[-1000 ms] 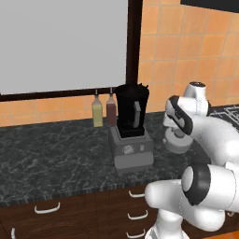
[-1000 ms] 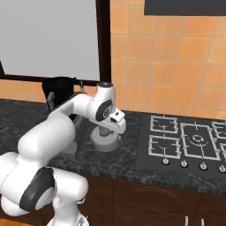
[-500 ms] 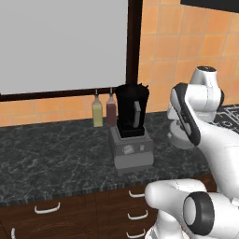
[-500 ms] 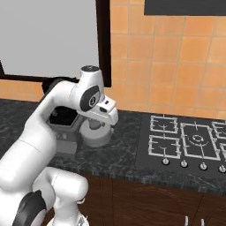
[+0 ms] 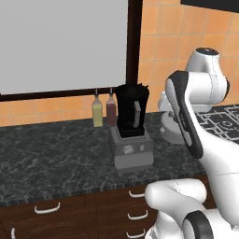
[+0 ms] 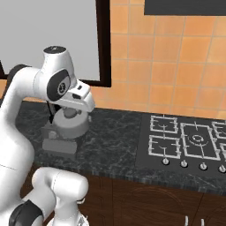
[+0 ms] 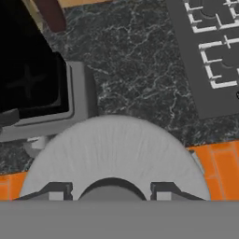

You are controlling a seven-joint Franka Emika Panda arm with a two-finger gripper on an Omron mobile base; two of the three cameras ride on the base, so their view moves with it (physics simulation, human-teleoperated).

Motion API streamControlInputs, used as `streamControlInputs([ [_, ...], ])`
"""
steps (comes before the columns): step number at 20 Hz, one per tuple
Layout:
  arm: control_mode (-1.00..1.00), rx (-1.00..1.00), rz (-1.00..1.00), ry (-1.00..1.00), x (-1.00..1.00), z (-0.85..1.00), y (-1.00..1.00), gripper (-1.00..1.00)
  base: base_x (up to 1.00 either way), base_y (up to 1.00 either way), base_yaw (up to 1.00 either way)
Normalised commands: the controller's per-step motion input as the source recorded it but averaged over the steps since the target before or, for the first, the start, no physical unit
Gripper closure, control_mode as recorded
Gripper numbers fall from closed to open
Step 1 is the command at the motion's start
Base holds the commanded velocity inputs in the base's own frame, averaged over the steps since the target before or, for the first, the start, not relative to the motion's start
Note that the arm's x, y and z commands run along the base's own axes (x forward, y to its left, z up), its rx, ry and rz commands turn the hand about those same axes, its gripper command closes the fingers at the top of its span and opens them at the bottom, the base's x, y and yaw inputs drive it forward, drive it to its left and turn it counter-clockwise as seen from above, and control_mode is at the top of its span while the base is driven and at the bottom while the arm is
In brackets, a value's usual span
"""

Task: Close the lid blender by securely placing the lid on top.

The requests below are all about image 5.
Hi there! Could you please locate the white narrow drawer handle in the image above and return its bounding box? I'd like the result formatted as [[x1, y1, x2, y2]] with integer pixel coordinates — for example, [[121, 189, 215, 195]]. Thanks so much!
[[125, 229, 147, 239], [126, 209, 149, 221], [128, 190, 147, 199]]

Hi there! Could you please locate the brown narrow drawer front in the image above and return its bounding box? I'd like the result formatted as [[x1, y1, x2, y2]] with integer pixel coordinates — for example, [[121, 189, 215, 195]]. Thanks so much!
[[95, 185, 150, 209], [95, 223, 156, 239], [95, 204, 159, 228]]

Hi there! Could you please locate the grey blender with black jar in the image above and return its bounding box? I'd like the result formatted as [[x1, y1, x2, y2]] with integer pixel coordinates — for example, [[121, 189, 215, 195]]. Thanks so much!
[[107, 82, 155, 171]]

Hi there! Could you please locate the black extractor hood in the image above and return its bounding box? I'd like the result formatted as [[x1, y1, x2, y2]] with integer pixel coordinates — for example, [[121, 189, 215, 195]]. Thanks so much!
[[179, 0, 239, 14]]

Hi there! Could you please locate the white wide drawer handle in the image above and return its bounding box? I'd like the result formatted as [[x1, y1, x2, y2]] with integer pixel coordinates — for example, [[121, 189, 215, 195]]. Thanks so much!
[[34, 202, 62, 216]]

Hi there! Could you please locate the black hob with white rings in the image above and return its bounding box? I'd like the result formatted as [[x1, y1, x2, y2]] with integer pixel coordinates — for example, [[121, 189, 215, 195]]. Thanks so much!
[[195, 105, 239, 145]]

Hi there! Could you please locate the yellow sauce bottle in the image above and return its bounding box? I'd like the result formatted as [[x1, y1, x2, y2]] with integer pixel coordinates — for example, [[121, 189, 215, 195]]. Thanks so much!
[[91, 89, 105, 128]]

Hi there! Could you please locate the red-brown sauce bottle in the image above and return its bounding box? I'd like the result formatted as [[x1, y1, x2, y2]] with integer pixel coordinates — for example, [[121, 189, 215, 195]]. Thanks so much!
[[105, 87, 119, 127]]

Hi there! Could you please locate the dark-framed window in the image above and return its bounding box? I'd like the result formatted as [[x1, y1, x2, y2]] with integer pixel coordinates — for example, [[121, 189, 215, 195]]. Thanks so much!
[[0, 0, 144, 104]]

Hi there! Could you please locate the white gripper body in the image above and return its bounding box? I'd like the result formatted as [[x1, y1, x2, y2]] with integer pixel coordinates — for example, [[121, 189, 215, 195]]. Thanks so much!
[[160, 109, 189, 146]]

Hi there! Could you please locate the brown wide drawer front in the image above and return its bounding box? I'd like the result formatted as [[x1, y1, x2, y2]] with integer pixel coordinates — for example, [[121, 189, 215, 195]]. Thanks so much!
[[0, 195, 96, 225]]

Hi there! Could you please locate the brown cupboard door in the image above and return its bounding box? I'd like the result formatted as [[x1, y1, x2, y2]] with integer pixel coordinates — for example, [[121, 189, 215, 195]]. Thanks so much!
[[0, 218, 96, 239]]

